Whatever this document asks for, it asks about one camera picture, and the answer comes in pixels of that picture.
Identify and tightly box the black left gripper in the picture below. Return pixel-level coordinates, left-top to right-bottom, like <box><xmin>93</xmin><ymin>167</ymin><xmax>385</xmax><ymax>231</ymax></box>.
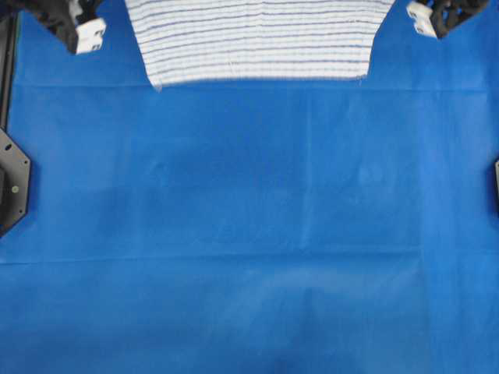
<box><xmin>16</xmin><ymin>0</ymin><xmax>106</xmax><ymax>55</ymax></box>

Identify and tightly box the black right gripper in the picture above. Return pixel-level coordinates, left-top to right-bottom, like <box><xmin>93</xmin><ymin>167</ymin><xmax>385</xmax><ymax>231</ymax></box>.
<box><xmin>406</xmin><ymin>0</ymin><xmax>490</xmax><ymax>39</ymax></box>

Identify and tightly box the blue striped white towel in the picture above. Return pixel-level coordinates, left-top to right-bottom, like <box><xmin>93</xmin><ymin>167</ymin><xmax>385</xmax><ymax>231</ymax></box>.
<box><xmin>126</xmin><ymin>0</ymin><xmax>393</xmax><ymax>88</ymax></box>

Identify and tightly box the blue table cloth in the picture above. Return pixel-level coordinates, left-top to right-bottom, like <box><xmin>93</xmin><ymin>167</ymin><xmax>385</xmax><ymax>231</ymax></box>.
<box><xmin>1</xmin><ymin>1</ymin><xmax>498</xmax><ymax>373</ymax></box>

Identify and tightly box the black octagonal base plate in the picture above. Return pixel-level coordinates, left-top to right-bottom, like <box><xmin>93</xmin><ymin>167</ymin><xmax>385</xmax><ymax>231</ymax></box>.
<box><xmin>1</xmin><ymin>129</ymin><xmax>31</xmax><ymax>237</ymax></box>

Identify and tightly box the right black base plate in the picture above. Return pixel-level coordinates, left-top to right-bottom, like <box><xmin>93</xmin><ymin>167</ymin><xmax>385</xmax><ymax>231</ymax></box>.
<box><xmin>494</xmin><ymin>159</ymin><xmax>499</xmax><ymax>213</ymax></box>

